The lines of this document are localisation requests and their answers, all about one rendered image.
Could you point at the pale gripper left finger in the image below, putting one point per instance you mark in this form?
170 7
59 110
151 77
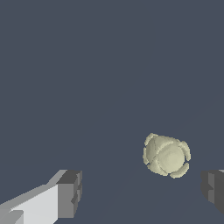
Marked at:
43 201

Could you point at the pale yellow-green round object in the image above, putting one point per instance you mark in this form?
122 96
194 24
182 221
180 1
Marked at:
166 155

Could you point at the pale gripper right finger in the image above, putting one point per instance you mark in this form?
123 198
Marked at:
214 186

